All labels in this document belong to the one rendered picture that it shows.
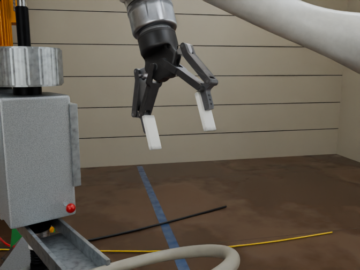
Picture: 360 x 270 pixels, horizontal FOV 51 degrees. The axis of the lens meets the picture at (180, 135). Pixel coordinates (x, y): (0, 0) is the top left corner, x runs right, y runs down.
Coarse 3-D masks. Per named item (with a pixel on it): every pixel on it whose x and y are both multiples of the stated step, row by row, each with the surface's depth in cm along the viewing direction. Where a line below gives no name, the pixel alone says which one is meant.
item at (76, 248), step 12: (24, 228) 123; (60, 228) 128; (72, 228) 121; (36, 240) 113; (48, 240) 122; (60, 240) 122; (72, 240) 119; (84, 240) 112; (36, 252) 114; (48, 252) 104; (60, 252) 114; (72, 252) 114; (84, 252) 112; (96, 252) 104; (48, 264) 104; (60, 264) 98; (72, 264) 106; (84, 264) 106; (96, 264) 105; (108, 264) 100
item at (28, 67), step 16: (0, 48) 110; (16, 48) 110; (32, 48) 111; (48, 48) 115; (0, 64) 111; (16, 64) 111; (32, 64) 112; (48, 64) 115; (0, 80) 112; (16, 80) 112; (32, 80) 113; (48, 80) 116
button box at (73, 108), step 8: (72, 104) 123; (72, 112) 124; (72, 120) 124; (72, 128) 124; (72, 136) 125; (72, 144) 125; (72, 152) 126; (72, 160) 126; (72, 168) 127; (72, 176) 128; (80, 176) 129; (80, 184) 129
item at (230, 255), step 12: (156, 252) 101; (168, 252) 100; (180, 252) 98; (192, 252) 95; (204, 252) 92; (216, 252) 87; (228, 252) 78; (120, 264) 100; (132, 264) 101; (144, 264) 101; (228, 264) 69
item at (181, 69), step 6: (162, 60) 69; (168, 66) 69; (174, 66) 68; (180, 66) 71; (174, 72) 68; (180, 72) 68; (186, 72) 68; (186, 78) 67; (192, 78) 66; (198, 78) 68; (192, 84) 66; (198, 84) 65; (198, 90) 65; (204, 90) 65
